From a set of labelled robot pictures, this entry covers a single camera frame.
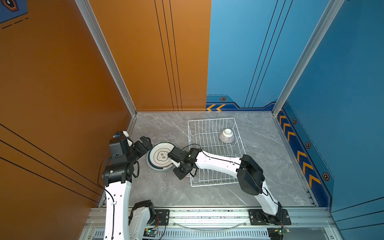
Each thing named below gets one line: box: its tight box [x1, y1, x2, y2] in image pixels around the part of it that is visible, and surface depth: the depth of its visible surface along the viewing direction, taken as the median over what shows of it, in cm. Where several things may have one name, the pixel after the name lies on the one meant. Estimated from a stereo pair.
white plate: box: [146, 141, 177, 172], surface depth 93 cm
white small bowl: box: [218, 128, 235, 143], surface depth 101 cm
